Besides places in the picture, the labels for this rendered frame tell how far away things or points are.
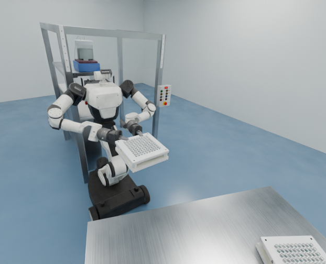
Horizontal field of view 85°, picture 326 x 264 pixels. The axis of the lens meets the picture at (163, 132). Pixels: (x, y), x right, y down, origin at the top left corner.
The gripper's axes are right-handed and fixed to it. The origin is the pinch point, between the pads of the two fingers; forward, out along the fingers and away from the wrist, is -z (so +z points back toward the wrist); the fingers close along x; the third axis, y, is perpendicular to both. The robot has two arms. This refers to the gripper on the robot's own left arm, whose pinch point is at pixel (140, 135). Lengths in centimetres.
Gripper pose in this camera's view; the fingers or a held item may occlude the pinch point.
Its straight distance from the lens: 122.6
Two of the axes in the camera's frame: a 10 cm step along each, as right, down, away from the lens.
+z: -4.6, -4.5, 7.7
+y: -8.9, 1.6, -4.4
